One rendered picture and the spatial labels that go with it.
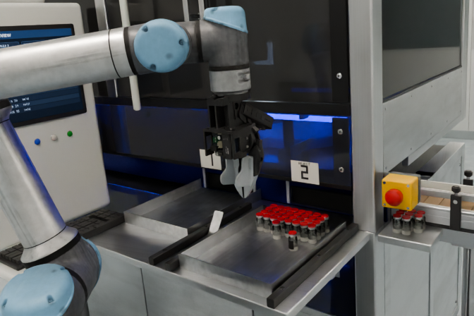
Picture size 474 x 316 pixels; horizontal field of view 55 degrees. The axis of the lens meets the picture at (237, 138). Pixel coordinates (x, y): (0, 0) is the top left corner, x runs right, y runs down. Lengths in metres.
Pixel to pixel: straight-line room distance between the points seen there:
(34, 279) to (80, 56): 0.40
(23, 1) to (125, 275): 1.12
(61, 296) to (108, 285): 1.34
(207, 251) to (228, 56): 0.54
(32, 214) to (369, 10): 0.83
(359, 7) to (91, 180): 1.12
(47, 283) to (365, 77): 0.80
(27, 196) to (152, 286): 1.07
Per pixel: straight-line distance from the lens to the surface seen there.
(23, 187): 0.94
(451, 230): 1.29
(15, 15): 1.61
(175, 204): 1.50
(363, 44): 1.13
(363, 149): 1.17
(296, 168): 1.27
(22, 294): 0.87
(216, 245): 1.20
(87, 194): 1.76
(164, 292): 1.88
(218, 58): 0.82
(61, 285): 0.86
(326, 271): 1.06
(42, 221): 0.95
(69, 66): 0.72
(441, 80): 1.71
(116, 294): 2.16
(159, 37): 0.67
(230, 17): 0.82
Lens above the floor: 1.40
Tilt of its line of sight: 13 degrees down
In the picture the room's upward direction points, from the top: 5 degrees counter-clockwise
